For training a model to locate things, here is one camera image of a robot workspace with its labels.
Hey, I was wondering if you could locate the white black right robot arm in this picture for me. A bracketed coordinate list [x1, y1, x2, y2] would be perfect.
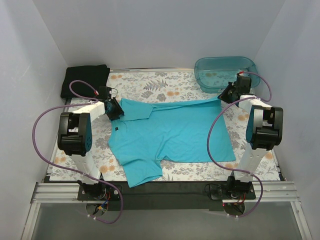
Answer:
[218, 71, 284, 199]

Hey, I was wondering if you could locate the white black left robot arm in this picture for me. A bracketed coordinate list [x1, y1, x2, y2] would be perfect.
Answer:
[57, 86, 124, 200]

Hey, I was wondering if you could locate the folded black t-shirt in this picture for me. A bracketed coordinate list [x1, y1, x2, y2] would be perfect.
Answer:
[60, 64, 110, 99]

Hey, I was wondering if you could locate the aluminium frame rail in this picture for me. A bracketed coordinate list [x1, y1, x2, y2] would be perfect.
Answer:
[22, 181, 312, 240]

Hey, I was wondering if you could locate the teal transparent plastic bin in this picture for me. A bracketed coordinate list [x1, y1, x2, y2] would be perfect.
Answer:
[194, 56, 261, 94]

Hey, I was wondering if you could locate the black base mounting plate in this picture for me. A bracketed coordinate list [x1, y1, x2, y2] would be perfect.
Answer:
[77, 180, 256, 211]

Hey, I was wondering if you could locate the turquoise t-shirt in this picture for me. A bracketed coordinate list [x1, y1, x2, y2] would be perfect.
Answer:
[108, 97, 236, 188]

